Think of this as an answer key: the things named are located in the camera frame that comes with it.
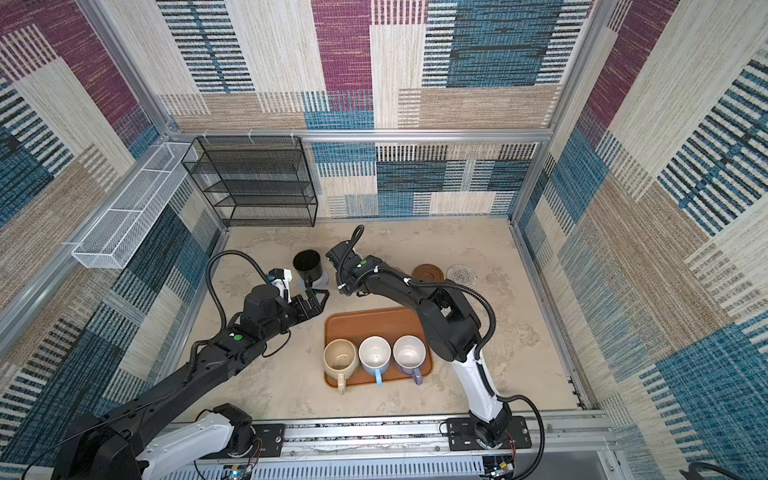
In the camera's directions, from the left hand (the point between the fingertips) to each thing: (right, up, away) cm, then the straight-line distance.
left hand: (320, 293), depth 80 cm
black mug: (-7, +7, +16) cm, 19 cm away
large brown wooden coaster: (+31, +4, +21) cm, 38 cm away
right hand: (+7, +2, +14) cm, 16 cm away
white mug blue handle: (+15, -18, +5) cm, 23 cm away
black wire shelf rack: (-30, +36, +30) cm, 56 cm away
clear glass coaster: (+44, +3, +24) cm, 51 cm away
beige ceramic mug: (+5, -19, +4) cm, 20 cm away
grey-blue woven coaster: (-4, 0, +20) cm, 21 cm away
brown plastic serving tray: (+19, -11, +11) cm, 24 cm away
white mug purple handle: (+24, -17, +5) cm, 30 cm away
